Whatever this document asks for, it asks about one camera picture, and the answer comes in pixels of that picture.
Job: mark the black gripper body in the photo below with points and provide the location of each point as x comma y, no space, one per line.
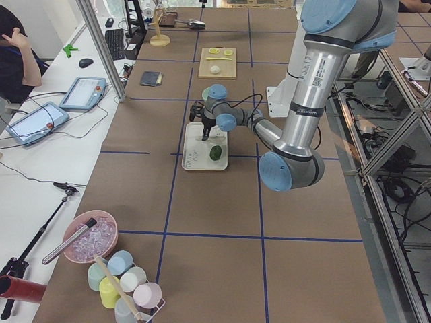
207,121

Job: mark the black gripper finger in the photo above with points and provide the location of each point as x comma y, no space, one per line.
205,136

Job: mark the white steamed bun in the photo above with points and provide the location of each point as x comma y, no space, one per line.
215,69

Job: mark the light green bowl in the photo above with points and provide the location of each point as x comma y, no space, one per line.
205,94

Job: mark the metal tube in bowl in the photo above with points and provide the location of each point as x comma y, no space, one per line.
60,248

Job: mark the pink ice bowl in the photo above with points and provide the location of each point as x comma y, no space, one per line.
99,240

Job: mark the green avocado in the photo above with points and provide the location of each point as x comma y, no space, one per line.
215,153

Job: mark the white bear serving tray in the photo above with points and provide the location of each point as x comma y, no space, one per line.
196,151

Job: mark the bamboo cutting board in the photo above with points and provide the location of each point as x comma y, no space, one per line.
217,63

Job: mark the yellow plastic knife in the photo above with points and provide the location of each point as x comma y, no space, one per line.
218,59

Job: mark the grey folded cloth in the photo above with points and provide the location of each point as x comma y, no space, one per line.
150,78

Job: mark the wooden cup tree stand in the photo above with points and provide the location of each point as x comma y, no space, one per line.
159,40

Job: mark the metal scoop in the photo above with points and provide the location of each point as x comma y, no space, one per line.
192,24

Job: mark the dark metal tray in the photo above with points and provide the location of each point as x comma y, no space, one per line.
168,19

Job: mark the blue teach pendant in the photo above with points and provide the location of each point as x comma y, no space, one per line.
84,93
37,124

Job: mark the black keyboard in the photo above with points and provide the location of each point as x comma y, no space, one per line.
115,40

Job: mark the black computer mouse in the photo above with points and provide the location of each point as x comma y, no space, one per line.
85,62

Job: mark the green plastic clamp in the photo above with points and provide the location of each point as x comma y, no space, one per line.
68,49

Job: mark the blue plastic cup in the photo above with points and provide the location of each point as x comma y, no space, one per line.
120,262

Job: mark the white plastic cup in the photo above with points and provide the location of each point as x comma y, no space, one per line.
133,278

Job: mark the pink plastic cup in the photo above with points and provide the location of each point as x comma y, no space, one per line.
147,295

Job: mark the green plastic cup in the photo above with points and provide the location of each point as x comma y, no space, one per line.
95,275

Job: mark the yellow plastic cup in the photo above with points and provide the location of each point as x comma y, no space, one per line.
108,294

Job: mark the seated person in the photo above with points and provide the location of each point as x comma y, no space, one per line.
21,68

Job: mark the wooden stick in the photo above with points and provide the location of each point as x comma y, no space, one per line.
123,295

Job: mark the grey plastic cup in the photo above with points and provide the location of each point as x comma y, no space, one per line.
122,312

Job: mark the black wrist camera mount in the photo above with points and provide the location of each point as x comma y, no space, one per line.
196,111

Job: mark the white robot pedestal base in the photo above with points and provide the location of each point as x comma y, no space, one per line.
279,97

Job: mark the aluminium frame post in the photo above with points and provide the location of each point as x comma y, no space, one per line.
95,31

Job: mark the wire cup rack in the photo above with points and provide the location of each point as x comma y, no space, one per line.
147,314

